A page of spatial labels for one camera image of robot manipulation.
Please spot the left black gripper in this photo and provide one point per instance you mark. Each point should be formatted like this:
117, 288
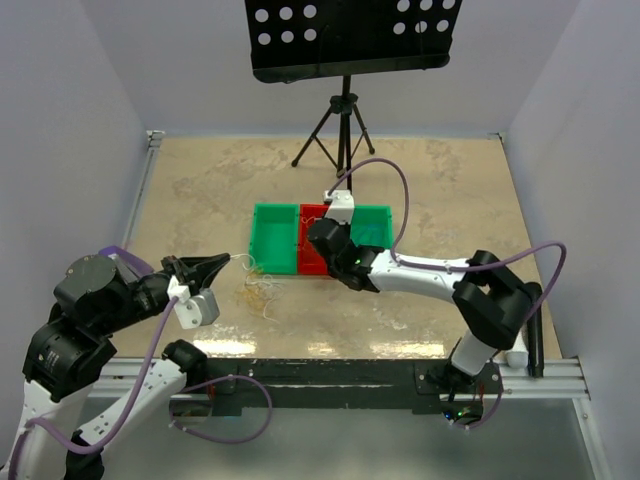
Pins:
203, 270

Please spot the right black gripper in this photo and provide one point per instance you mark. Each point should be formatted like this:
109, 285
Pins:
344, 227

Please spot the red bin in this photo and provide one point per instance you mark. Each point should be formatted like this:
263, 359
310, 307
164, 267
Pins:
309, 262

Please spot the green bin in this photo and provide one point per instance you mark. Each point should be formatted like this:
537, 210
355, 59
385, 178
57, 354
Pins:
274, 238
372, 225

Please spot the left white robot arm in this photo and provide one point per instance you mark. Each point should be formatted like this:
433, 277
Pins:
61, 367

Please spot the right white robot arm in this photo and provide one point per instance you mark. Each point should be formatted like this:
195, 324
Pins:
493, 303

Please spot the purple holder box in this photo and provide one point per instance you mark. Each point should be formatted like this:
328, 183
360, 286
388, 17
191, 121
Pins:
135, 265

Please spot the white tube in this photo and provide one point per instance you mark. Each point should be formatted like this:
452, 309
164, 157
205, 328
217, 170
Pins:
518, 356

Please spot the black microphone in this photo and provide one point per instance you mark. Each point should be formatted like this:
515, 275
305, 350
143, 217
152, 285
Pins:
535, 344

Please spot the black music stand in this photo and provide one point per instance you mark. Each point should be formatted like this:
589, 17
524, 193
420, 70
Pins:
294, 41

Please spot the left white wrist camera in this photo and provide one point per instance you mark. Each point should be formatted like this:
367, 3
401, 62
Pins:
192, 310

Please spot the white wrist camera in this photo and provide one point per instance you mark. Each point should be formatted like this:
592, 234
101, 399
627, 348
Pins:
340, 206
192, 310

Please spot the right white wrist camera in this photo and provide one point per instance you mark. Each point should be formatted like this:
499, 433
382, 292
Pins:
340, 206

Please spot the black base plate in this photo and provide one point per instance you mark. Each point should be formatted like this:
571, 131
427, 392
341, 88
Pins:
420, 386

